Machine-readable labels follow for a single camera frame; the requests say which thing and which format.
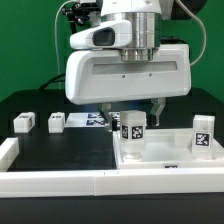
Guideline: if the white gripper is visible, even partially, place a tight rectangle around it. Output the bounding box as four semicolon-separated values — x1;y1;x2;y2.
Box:
65;44;191;132

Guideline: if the white square table top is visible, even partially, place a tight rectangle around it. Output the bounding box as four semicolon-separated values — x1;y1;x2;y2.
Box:
113;128;224;169

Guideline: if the white marker sheet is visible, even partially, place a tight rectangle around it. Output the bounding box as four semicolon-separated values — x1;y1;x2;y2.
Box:
64;111;122;128

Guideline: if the white left fence bar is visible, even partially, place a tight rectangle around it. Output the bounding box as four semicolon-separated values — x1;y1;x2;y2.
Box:
0;138;19;172

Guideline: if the white fence bar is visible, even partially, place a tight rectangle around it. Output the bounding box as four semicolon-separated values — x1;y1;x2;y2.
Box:
0;138;19;172
0;168;224;198

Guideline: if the white front fence bar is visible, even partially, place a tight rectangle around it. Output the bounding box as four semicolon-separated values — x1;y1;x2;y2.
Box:
0;168;224;198

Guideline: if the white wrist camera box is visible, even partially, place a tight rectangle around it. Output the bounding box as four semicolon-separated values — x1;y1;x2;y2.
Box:
70;20;132;50

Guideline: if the black cable bundle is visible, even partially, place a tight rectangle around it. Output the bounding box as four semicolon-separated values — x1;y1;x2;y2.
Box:
38;74;66;92

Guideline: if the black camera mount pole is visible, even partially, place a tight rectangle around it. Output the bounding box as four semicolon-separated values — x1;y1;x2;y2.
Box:
62;3;100;34

